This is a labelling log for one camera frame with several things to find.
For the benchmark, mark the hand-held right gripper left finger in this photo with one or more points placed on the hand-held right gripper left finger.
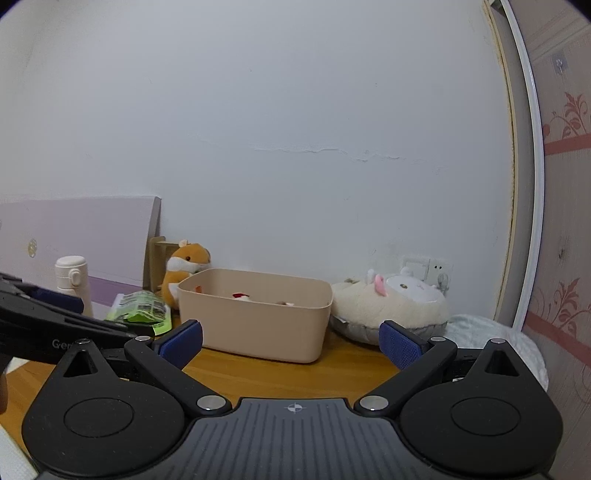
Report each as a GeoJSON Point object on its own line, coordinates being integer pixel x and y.
{"type": "Point", "coordinates": [182, 344]}

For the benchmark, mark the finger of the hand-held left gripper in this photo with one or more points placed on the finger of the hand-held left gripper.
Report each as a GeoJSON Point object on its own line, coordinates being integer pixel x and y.
{"type": "Point", "coordinates": [101, 328]}
{"type": "Point", "coordinates": [74, 303]}

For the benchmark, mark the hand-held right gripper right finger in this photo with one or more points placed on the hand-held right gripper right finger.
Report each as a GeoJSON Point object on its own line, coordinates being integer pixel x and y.
{"type": "Point", "coordinates": [399, 346]}

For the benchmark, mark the beige plastic storage bin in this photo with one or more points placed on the beige plastic storage bin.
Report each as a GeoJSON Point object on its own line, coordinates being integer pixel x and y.
{"type": "Point", "coordinates": [258, 332]}

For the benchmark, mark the cream thermos bottle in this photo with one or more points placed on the cream thermos bottle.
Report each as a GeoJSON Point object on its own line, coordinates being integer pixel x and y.
{"type": "Point", "coordinates": [69, 272]}

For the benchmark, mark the green snack packet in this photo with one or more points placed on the green snack packet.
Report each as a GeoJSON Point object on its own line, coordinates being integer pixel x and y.
{"type": "Point", "coordinates": [138, 309]}

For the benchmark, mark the white cow plush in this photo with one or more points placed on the white cow plush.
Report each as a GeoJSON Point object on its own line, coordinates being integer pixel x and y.
{"type": "Point", "coordinates": [406, 300]}

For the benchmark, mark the small round headboard sticker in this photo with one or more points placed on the small round headboard sticker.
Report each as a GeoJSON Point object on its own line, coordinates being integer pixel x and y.
{"type": "Point", "coordinates": [31, 247]}

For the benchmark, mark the white and purple headboard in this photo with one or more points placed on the white and purple headboard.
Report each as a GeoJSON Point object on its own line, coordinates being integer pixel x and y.
{"type": "Point", "coordinates": [92, 230]}

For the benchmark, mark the white and red plush toy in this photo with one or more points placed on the white and red plush toy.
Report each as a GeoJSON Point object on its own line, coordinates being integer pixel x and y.
{"type": "Point", "coordinates": [241, 295]}

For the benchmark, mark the white plug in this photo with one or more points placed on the white plug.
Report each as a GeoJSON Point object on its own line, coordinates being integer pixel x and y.
{"type": "Point", "coordinates": [442, 280]}

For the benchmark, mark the striped light bedding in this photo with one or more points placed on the striped light bedding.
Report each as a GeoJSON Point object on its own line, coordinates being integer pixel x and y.
{"type": "Point", "coordinates": [480, 327]}

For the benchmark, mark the orange hamster plush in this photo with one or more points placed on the orange hamster plush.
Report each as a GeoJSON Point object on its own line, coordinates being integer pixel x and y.
{"type": "Point", "coordinates": [189, 258]}

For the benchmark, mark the floral wardrobe door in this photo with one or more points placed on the floral wardrobe door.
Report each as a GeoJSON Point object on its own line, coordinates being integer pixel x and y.
{"type": "Point", "coordinates": [563, 207]}

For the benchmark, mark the clear adhesive hook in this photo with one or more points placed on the clear adhesive hook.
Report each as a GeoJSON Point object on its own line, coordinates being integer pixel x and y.
{"type": "Point", "coordinates": [559, 63]}

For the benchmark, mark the white wall socket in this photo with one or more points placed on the white wall socket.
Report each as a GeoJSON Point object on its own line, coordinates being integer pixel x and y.
{"type": "Point", "coordinates": [441, 268]}

